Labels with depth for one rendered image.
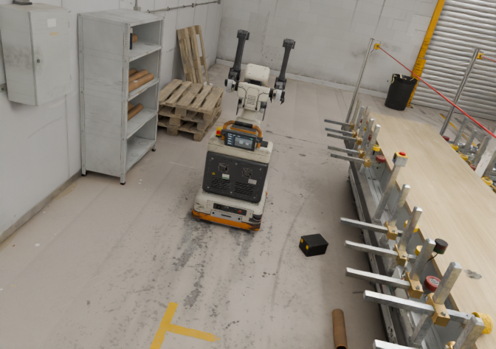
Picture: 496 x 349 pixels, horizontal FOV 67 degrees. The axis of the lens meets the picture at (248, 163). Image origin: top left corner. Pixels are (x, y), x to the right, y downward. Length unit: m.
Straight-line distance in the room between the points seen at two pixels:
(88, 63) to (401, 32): 7.59
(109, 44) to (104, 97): 0.48
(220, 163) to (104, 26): 1.49
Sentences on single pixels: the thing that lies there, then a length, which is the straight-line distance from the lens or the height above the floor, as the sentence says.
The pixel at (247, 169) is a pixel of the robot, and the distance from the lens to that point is 3.20.
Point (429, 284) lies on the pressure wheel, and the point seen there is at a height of 0.90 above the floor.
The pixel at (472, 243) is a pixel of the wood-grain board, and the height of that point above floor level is 0.90.
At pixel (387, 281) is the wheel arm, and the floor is 0.85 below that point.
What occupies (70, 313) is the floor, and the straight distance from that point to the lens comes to 2.76.
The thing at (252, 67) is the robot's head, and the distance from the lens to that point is 3.37.
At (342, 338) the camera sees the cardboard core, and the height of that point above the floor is 0.08.
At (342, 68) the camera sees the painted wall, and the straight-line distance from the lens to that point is 9.69.
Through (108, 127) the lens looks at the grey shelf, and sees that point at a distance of 3.75.
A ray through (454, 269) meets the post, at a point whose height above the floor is 1.16.
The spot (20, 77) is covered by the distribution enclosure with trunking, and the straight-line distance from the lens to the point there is 2.88.
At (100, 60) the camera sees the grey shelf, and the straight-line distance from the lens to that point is 3.59.
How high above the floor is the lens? 2.05
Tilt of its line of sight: 26 degrees down
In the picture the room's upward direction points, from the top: 11 degrees clockwise
